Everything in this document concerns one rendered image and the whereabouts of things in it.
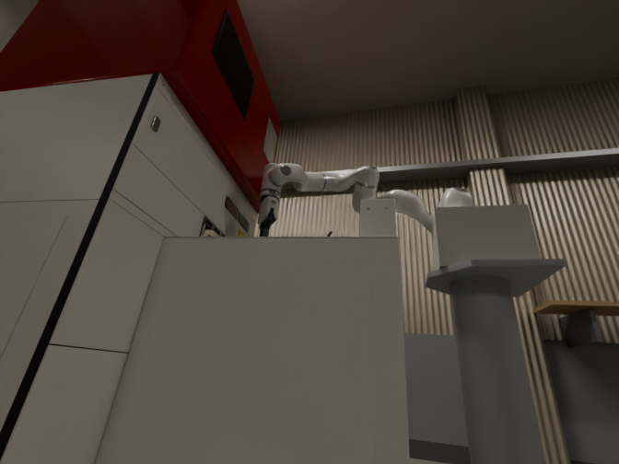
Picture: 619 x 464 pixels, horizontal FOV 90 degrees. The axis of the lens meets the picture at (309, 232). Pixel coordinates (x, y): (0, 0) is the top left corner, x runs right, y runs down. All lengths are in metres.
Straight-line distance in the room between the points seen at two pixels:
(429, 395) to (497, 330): 2.00
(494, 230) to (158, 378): 0.96
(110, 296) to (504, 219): 1.05
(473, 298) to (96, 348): 0.93
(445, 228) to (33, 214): 1.06
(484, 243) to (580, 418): 2.31
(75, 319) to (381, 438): 0.62
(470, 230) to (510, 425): 0.50
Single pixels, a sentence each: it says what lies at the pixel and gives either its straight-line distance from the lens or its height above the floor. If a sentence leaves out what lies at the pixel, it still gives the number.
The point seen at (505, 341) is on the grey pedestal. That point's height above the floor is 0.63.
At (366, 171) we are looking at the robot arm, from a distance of 1.44.
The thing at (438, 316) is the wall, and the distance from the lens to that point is 3.01.
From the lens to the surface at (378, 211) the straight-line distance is 0.85.
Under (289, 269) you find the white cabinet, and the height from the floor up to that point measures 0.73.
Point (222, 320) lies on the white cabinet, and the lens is 0.77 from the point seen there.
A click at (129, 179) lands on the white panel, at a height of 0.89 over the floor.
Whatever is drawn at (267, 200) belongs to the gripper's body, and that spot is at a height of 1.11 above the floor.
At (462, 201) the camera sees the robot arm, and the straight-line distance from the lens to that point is 1.37.
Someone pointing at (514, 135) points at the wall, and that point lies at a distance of 4.05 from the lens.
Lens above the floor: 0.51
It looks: 25 degrees up
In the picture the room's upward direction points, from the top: 5 degrees clockwise
